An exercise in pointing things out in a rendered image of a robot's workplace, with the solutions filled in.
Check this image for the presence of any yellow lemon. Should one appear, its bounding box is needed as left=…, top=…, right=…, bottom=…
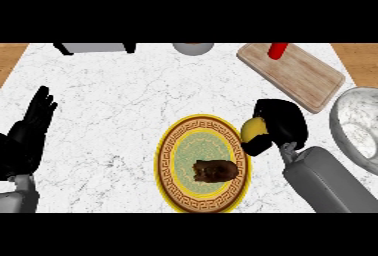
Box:
left=240, top=116, right=271, bottom=143

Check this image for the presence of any grey appliance with black frame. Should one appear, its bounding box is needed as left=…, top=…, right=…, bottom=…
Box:
left=52, top=43, right=138, bottom=56

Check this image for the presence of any patterned yellow brown plate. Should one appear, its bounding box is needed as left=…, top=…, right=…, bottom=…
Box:
left=154, top=113, right=255, bottom=214

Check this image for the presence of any wooden cutting board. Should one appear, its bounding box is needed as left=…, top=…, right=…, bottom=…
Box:
left=237, top=43, right=348, bottom=115

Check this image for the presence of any red cylindrical object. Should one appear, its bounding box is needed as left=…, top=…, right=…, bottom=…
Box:
left=268, top=43, right=290, bottom=61

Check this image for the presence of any brown lumpy food item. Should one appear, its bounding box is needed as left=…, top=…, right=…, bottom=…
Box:
left=191, top=159, right=241, bottom=184

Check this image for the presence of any white marble bowl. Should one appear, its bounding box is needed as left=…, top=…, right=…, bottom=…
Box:
left=328, top=86, right=378, bottom=177

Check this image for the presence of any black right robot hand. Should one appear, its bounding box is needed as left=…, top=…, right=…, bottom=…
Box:
left=240, top=98, right=311, bottom=157

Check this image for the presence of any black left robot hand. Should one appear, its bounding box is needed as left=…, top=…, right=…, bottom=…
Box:
left=0, top=85, right=60, bottom=182

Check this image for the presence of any grey round object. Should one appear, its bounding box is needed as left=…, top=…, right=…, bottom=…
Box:
left=172, top=43, right=216, bottom=57

